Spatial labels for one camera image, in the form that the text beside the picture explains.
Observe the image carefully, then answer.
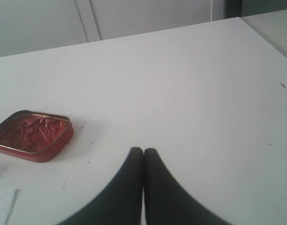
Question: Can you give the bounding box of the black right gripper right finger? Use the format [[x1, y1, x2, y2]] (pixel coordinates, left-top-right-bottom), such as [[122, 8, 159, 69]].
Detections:
[[143, 148, 229, 225]]

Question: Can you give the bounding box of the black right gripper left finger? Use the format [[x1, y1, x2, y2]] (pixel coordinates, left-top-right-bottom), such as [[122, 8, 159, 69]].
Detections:
[[60, 147, 144, 225]]

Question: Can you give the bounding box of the red ink pad tin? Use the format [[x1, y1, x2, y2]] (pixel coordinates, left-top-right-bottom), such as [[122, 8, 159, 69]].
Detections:
[[0, 110, 74, 163]]

